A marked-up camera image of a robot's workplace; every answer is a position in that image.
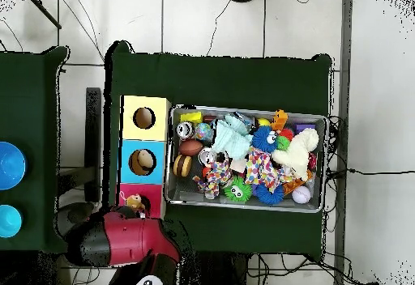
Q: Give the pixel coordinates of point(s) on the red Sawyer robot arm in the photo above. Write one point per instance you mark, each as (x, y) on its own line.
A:
(136, 239)

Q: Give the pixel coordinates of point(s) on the blue spiky rubber ball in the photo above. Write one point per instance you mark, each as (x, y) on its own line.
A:
(263, 140)

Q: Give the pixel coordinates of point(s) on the brown toy football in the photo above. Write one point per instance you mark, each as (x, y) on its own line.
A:
(190, 147)

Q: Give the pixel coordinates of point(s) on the wooden toy hamburger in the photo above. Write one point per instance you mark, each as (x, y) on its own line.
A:
(182, 165)

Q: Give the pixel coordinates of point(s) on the blue plastic bowl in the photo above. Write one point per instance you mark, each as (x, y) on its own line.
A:
(11, 165)

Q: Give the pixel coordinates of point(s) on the small globe ball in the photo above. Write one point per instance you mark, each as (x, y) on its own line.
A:
(204, 131)

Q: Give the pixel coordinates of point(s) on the black rod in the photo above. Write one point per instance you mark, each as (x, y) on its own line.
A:
(45, 12)

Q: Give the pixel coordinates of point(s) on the wooden box with three holes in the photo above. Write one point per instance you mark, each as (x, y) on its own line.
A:
(126, 155)

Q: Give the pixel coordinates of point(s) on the black flat panel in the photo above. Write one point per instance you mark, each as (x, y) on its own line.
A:
(93, 136)

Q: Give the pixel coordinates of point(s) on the cream waffle cloth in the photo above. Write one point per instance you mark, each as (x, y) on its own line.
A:
(295, 155)

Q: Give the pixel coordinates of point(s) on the polka-dot fabric cloth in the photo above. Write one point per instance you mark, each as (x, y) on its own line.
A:
(259, 166)

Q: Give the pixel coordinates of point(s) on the green spiky ball with eyes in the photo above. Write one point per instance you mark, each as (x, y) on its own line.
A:
(237, 191)

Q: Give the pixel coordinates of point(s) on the mint green waffle cloth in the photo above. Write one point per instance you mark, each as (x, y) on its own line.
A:
(231, 139)

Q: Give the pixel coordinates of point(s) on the dark green table cloth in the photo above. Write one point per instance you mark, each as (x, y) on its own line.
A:
(29, 103)
(227, 77)

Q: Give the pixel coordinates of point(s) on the blue plastic cup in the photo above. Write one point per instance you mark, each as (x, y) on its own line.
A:
(9, 221)

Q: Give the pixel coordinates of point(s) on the brown monkey plush toy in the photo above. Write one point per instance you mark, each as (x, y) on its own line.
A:
(134, 201)

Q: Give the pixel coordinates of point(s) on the dark grey stand foot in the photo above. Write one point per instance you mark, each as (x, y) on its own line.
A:
(73, 212)

